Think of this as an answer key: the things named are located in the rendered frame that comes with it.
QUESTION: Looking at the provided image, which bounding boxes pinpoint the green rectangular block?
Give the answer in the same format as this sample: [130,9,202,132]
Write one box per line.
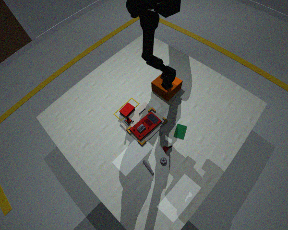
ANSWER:
[173,124,187,139]

